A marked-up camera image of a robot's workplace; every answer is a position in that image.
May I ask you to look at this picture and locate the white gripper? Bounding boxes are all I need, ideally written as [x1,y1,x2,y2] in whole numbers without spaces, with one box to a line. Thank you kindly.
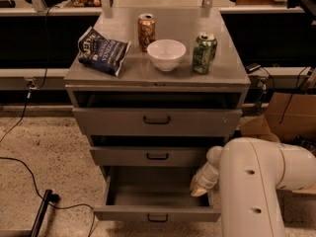
[190,163,219,198]

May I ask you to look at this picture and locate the grey bottom drawer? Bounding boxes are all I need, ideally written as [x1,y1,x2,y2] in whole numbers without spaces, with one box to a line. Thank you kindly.
[94,166,220,223]

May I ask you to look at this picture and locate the grey drawer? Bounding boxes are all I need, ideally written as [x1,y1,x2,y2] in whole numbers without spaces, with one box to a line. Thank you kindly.
[73,108,241,136]
[94,166,220,223]
[90,146,207,167]

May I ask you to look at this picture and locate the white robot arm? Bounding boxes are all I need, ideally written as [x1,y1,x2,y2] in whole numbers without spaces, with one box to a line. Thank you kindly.
[190,137,316,237]

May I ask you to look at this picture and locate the grey middle drawer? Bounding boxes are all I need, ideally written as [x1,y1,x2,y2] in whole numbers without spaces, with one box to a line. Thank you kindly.
[90,146,207,167]

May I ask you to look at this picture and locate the grey metal drawer cabinet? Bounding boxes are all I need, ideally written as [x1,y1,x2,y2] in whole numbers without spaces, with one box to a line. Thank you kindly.
[63,7,252,193]

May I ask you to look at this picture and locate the grey top drawer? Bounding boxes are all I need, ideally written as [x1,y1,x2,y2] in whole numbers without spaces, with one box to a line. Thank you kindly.
[73,108,241,136]

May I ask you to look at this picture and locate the snack packets in box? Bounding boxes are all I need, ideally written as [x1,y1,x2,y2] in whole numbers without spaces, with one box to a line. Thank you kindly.
[295,135,316,155]

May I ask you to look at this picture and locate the cardboard box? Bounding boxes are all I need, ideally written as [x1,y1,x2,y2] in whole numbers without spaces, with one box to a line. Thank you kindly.
[239,92,316,196]

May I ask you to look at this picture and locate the small black device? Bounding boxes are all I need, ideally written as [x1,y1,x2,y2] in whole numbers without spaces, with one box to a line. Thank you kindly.
[245,63,261,73]

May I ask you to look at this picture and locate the white bowl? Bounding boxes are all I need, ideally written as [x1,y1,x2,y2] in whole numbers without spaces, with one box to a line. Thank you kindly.
[147,39,187,72]

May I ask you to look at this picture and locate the green soda can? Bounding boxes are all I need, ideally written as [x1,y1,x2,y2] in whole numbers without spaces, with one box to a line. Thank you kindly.
[192,34,217,74]

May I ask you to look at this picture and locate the black metal stand leg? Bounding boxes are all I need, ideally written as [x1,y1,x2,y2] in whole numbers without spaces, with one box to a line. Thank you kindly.
[0,189,61,237]

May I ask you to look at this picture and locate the orange soda can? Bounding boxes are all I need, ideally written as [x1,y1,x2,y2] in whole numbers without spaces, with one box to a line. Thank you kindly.
[137,13,156,51]

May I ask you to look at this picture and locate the blue chip bag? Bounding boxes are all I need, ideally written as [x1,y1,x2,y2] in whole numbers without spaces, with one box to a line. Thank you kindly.
[78,27,131,77]

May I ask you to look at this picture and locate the black hanging cable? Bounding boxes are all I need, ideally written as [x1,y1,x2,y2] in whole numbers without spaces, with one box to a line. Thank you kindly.
[0,6,53,144]

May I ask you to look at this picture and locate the black floor cable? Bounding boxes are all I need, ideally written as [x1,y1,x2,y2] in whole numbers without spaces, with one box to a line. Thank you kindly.
[0,155,97,237]

